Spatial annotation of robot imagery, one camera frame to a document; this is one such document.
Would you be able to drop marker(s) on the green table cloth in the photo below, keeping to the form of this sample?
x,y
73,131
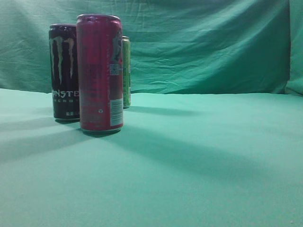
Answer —
x,y
179,161

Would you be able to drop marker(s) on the green cloth backdrop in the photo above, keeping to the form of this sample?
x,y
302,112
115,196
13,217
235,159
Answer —
x,y
177,46

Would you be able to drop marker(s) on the light green drink can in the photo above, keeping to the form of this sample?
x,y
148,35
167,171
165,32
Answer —
x,y
126,45

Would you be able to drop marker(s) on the black Monster energy can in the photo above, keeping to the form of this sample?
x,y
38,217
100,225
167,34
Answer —
x,y
64,72

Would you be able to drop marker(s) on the pink slim drink can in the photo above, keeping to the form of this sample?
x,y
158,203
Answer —
x,y
99,43

